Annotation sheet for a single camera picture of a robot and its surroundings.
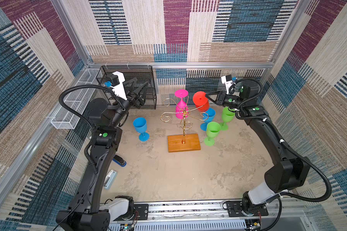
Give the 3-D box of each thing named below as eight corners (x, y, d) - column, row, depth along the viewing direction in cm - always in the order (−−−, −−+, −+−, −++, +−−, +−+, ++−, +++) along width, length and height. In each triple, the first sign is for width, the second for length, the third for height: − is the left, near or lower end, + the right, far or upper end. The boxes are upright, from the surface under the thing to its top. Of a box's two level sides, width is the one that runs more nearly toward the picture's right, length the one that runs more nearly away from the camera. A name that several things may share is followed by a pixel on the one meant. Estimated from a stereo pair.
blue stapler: (113, 162, 93) (111, 159, 89) (117, 157, 95) (115, 154, 91) (123, 168, 90) (121, 165, 87) (127, 163, 92) (125, 160, 89)
